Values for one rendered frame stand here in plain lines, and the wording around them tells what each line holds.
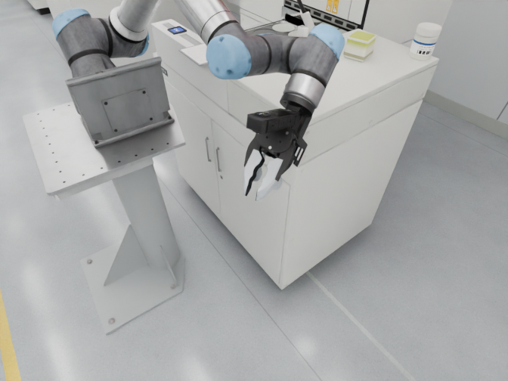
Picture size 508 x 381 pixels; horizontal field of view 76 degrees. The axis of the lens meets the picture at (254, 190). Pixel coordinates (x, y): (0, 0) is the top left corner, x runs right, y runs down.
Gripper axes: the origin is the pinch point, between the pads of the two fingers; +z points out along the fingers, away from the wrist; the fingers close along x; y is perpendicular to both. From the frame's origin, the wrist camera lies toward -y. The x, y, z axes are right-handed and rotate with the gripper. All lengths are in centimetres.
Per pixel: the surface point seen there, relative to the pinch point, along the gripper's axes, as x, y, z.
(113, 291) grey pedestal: 78, 62, 68
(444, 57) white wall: 5, 200, -157
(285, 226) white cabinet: 10, 53, 5
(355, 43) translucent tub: 9, 39, -57
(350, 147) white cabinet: -1, 47, -27
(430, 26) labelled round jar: -8, 47, -71
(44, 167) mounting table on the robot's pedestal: 64, 0, 18
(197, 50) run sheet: 55, 25, -37
